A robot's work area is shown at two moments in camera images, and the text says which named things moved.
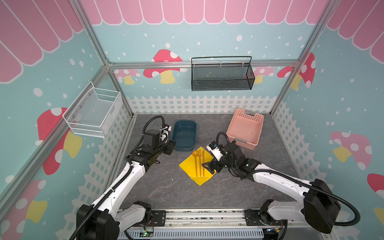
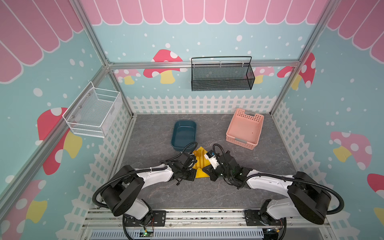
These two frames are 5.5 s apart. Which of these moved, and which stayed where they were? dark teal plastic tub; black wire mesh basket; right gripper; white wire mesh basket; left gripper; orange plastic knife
Moved: right gripper; left gripper
Stayed: black wire mesh basket; dark teal plastic tub; white wire mesh basket; orange plastic knife
